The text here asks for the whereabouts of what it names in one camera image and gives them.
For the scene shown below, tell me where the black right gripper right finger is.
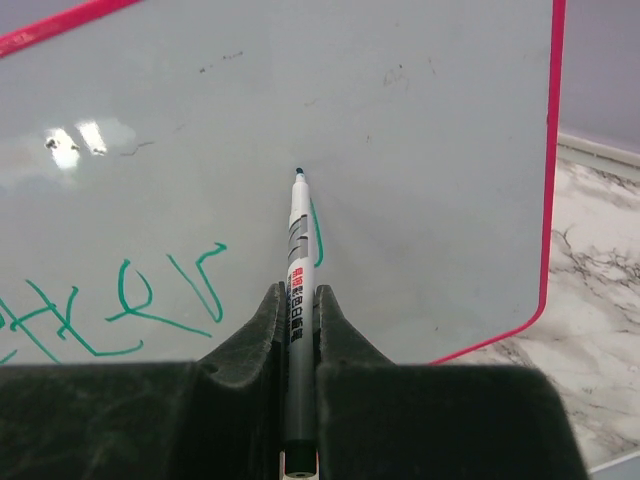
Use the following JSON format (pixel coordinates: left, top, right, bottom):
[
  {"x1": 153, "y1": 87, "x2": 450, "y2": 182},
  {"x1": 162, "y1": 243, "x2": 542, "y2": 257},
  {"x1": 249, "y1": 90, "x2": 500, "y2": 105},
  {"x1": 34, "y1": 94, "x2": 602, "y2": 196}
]
[{"x1": 316, "y1": 286, "x2": 588, "y2": 480}]

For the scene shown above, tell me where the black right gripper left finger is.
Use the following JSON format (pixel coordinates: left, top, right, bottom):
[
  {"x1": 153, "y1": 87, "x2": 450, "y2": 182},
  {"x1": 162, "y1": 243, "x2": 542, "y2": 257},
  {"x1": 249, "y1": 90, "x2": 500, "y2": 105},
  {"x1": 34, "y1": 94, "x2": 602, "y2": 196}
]
[{"x1": 1, "y1": 284, "x2": 285, "y2": 479}]

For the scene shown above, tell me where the green whiteboard marker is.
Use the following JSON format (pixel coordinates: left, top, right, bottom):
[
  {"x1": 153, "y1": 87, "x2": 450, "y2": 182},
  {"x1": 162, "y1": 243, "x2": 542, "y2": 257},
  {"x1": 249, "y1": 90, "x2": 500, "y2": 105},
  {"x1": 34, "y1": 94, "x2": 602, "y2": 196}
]
[{"x1": 283, "y1": 167, "x2": 317, "y2": 479}]

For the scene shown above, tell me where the pink framed whiteboard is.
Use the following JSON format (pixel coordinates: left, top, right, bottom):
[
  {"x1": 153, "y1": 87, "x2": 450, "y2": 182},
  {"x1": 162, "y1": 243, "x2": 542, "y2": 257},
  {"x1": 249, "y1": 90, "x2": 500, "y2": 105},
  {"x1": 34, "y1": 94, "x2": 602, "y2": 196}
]
[{"x1": 1, "y1": 1, "x2": 566, "y2": 364}]

